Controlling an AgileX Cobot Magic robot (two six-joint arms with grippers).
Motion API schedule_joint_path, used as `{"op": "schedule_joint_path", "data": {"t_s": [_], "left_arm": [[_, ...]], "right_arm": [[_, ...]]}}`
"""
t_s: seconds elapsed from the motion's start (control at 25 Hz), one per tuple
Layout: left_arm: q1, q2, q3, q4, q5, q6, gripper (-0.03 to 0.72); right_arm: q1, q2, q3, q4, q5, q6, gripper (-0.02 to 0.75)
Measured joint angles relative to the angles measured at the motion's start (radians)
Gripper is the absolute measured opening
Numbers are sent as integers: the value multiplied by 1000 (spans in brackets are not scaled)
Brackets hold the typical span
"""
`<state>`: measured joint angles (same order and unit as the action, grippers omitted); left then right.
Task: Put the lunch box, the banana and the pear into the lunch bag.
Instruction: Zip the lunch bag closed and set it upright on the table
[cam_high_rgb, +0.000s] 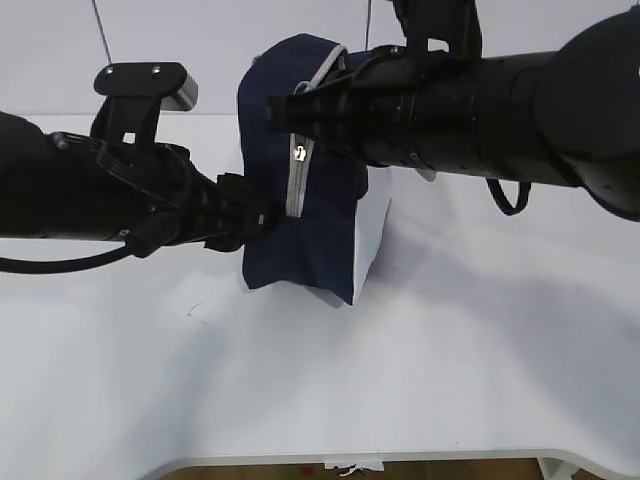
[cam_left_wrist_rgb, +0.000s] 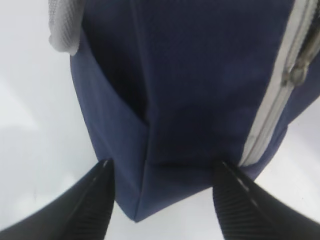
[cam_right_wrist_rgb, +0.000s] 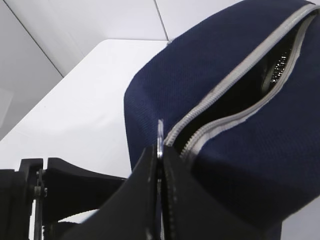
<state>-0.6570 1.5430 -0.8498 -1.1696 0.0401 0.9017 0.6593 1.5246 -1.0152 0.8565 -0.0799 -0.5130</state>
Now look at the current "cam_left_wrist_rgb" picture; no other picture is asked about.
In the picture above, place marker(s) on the navy blue insulated lunch bag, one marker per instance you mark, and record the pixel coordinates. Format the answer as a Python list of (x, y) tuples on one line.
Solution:
[(167, 87)]

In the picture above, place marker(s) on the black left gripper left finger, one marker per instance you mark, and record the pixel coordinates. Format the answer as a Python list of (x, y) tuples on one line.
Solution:
[(81, 213)]

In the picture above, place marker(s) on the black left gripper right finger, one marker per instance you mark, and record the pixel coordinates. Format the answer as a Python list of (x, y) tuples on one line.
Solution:
[(245, 211)]

